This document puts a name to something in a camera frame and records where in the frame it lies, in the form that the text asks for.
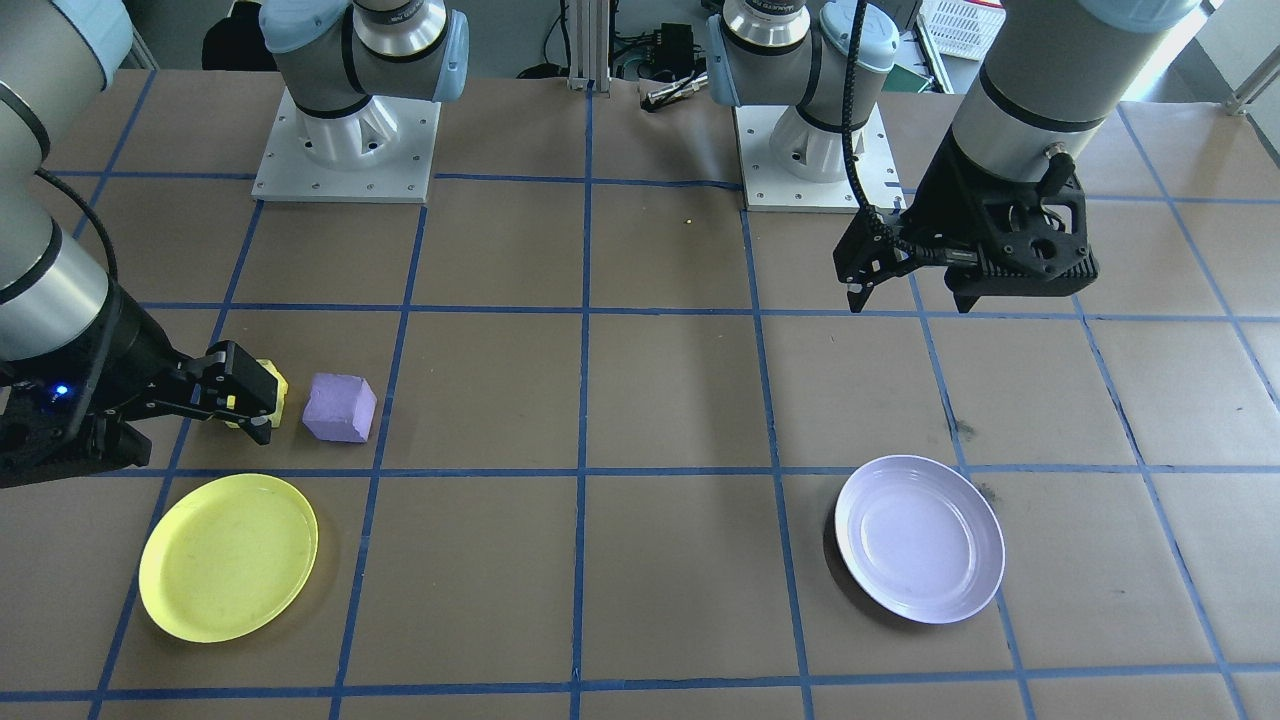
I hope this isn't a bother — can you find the yellow foam block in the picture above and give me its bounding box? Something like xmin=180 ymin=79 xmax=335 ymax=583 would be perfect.
xmin=224 ymin=357 xmax=291 ymax=431

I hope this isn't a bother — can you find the purple foam block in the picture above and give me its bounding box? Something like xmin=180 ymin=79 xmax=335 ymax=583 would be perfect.
xmin=301 ymin=372 xmax=379 ymax=444

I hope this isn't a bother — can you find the yellow plastic plate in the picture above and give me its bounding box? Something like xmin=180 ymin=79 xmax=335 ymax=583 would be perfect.
xmin=138 ymin=473 xmax=320 ymax=644

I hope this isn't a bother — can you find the white plastic basket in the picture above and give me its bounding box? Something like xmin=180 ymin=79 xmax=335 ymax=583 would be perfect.
xmin=917 ymin=0 xmax=1007 ymax=63

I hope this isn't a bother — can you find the light purple plastic plate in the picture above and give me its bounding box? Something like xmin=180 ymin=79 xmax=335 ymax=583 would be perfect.
xmin=834 ymin=454 xmax=1006 ymax=626

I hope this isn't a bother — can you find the silver metal connector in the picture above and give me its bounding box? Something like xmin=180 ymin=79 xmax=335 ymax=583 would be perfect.
xmin=643 ymin=72 xmax=713 ymax=112

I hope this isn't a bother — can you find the black power device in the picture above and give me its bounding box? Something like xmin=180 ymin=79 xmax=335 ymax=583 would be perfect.
xmin=654 ymin=22 xmax=699 ymax=73

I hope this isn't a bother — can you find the black bag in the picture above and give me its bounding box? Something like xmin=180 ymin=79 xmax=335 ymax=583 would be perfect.
xmin=200 ymin=0 xmax=278 ymax=72

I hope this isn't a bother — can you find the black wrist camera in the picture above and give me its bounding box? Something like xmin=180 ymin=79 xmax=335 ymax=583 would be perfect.
xmin=0 ymin=375 xmax=153 ymax=491
xmin=942 ymin=248 xmax=1101 ymax=303

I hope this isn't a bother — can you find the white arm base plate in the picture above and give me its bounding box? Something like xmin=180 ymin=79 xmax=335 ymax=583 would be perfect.
xmin=252 ymin=88 xmax=442 ymax=205
xmin=734 ymin=104 xmax=902 ymax=214

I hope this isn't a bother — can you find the V-shaped metal bar frame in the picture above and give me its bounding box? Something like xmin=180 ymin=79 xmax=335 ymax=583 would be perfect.
xmin=1228 ymin=68 xmax=1280 ymax=117

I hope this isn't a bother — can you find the aluminium profile post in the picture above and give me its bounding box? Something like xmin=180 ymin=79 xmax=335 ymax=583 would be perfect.
xmin=564 ymin=0 xmax=612 ymax=94

